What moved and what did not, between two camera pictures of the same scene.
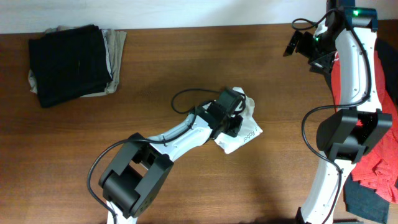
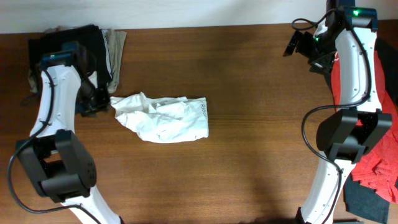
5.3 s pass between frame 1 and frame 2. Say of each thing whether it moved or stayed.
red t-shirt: stayed
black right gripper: stayed
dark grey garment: stayed
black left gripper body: moved
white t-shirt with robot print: moved
